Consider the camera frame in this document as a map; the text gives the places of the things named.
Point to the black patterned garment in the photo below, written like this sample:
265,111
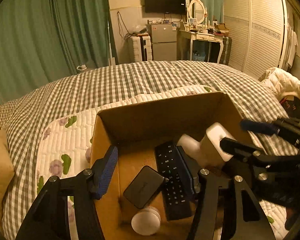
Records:
291,104

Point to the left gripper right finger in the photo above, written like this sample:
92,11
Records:
243,217

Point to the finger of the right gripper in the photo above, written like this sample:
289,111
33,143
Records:
246,153
286,128

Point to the grey checkered bedspread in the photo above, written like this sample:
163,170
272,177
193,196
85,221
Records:
26,119

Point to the white puffer jacket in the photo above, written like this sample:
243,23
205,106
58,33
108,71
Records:
281,83

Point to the black wall television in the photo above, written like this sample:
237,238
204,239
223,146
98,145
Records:
166,6

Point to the white suitcase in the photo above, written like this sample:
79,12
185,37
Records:
140,48

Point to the oval vanity mirror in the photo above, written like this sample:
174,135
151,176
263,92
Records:
197,13

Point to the black remote control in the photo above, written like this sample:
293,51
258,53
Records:
176,202

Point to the red capped white bottle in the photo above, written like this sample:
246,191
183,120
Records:
147,221

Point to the silver small refrigerator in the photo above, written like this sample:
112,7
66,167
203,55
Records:
164,41

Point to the white floral quilted mat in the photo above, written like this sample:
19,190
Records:
67,150

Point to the white louvered wardrobe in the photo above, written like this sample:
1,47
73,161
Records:
258,29

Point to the brown cardboard box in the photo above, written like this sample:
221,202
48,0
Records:
137,129

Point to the green curtain left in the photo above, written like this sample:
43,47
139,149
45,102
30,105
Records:
45,40

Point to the black power bank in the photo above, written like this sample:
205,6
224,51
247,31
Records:
144,187

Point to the white rectangular charger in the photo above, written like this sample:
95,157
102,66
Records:
212,154

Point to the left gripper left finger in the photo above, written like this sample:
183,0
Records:
48,218

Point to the white dressing table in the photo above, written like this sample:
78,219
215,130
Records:
224,43

